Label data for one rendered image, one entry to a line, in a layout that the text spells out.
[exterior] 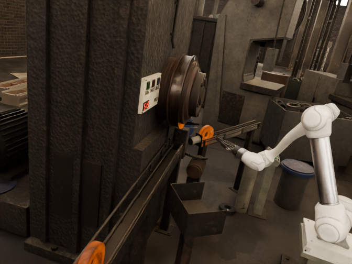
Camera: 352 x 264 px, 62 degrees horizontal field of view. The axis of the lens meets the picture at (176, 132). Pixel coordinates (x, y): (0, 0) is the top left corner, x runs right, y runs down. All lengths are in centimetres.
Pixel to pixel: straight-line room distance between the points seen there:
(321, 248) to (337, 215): 27
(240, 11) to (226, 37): 40
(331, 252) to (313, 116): 81
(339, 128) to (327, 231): 252
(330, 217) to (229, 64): 315
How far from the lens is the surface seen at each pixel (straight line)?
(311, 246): 202
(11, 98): 508
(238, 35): 451
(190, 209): 160
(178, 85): 165
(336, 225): 181
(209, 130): 240
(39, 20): 165
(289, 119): 389
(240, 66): 449
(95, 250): 108
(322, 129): 175
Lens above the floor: 150
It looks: 20 degrees down
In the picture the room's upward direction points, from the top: 9 degrees clockwise
